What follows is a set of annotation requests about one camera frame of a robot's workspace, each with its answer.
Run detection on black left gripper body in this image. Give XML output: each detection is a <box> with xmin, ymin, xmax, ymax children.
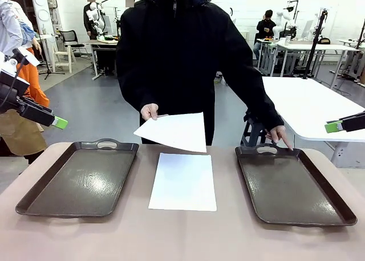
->
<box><xmin>0</xmin><ymin>81</ymin><xmax>29</xmax><ymax>115</ymax></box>

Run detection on white A4 sheet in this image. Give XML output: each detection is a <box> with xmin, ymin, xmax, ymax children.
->
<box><xmin>133</xmin><ymin>112</ymin><xmax>208</xmax><ymax>153</ymax></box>

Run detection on person's right forearm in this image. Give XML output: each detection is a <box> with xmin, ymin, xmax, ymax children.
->
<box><xmin>117</xmin><ymin>72</ymin><xmax>159</xmax><ymax>113</ymax></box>

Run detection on person's left forearm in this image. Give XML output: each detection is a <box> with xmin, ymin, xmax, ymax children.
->
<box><xmin>242</xmin><ymin>72</ymin><xmax>285</xmax><ymax>129</ymax></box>

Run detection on person's left hand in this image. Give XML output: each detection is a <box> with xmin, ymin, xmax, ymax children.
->
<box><xmin>265</xmin><ymin>125</ymin><xmax>294</xmax><ymax>152</ymax></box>

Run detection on person's right hand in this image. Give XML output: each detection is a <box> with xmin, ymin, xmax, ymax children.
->
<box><xmin>140</xmin><ymin>103</ymin><xmax>160</xmax><ymax>122</ymax></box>

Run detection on black tripod stand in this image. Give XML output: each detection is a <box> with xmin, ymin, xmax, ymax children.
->
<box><xmin>38</xmin><ymin>34</ymin><xmax>66</xmax><ymax>80</ymax></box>

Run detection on large white table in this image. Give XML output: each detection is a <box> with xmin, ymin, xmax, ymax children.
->
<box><xmin>261</xmin><ymin>76</ymin><xmax>365</xmax><ymax>168</ymax></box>

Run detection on white wooden chair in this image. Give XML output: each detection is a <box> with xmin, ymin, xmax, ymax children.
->
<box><xmin>52</xmin><ymin>44</ymin><xmax>77</xmax><ymax>66</ymax></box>

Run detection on mannequin in white shirt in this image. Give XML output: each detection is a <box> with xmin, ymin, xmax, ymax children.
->
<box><xmin>0</xmin><ymin>0</ymin><xmax>51</xmax><ymax>108</ymax></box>

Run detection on dark brown plastic tray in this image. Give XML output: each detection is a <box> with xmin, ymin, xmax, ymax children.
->
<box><xmin>15</xmin><ymin>138</ymin><xmax>140</xmax><ymax>218</ymax></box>
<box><xmin>234</xmin><ymin>143</ymin><xmax>358</xmax><ymax>227</ymax></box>

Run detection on tall black tripod pole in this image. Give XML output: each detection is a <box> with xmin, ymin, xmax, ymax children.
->
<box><xmin>302</xmin><ymin>9</ymin><xmax>329</xmax><ymax>80</ymax></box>

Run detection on black mesh office chair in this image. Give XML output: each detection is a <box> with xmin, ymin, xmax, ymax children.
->
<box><xmin>58</xmin><ymin>30</ymin><xmax>86</xmax><ymax>57</ymax></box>

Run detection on white background desks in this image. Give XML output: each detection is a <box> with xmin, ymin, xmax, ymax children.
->
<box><xmin>256</xmin><ymin>38</ymin><xmax>359</xmax><ymax>78</ymax></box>

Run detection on white standing air conditioner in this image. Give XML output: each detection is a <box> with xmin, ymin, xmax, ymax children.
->
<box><xmin>30</xmin><ymin>0</ymin><xmax>58</xmax><ymax>66</ymax></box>

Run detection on white-legged work table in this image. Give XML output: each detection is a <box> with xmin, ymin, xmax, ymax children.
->
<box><xmin>85</xmin><ymin>38</ymin><xmax>121</xmax><ymax>81</ymax></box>

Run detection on standing person in black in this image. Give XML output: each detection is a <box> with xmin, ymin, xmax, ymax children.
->
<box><xmin>83</xmin><ymin>0</ymin><xmax>101</xmax><ymax>40</ymax></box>

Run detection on black plastic stool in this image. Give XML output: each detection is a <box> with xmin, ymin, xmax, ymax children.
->
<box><xmin>241</xmin><ymin>115</ymin><xmax>276</xmax><ymax>148</ymax></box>

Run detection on seated person in black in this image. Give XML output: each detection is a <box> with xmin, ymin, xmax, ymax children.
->
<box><xmin>253</xmin><ymin>9</ymin><xmax>277</xmax><ymax>61</ymax></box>

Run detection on person in black jacket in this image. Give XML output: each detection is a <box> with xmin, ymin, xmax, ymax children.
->
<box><xmin>115</xmin><ymin>0</ymin><xmax>285</xmax><ymax>146</ymax></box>

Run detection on white A4 paper stack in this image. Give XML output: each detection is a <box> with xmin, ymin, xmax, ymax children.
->
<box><xmin>148</xmin><ymin>152</ymin><xmax>217</xmax><ymax>212</ymax></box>

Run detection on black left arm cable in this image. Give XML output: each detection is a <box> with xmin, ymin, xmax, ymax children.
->
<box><xmin>0</xmin><ymin>63</ymin><xmax>24</xmax><ymax>109</ymax></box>

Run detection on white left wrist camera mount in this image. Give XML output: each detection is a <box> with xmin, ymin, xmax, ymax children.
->
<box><xmin>0</xmin><ymin>47</ymin><xmax>41</xmax><ymax>74</ymax></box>

